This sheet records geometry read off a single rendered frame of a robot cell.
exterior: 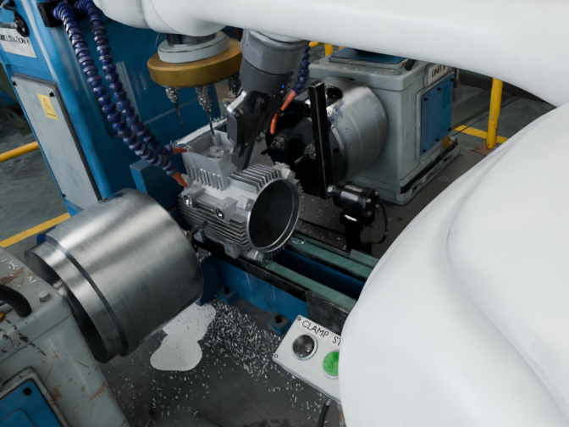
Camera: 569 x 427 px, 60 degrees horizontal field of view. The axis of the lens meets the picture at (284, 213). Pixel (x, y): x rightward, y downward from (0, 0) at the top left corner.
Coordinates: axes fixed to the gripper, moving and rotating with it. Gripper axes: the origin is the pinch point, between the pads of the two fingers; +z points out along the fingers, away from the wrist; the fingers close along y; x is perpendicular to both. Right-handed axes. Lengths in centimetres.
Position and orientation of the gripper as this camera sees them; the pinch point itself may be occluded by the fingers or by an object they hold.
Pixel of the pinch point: (242, 152)
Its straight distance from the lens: 88.3
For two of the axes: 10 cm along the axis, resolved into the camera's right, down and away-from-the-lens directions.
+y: -6.7, 4.7, -5.7
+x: 7.0, 6.7, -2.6
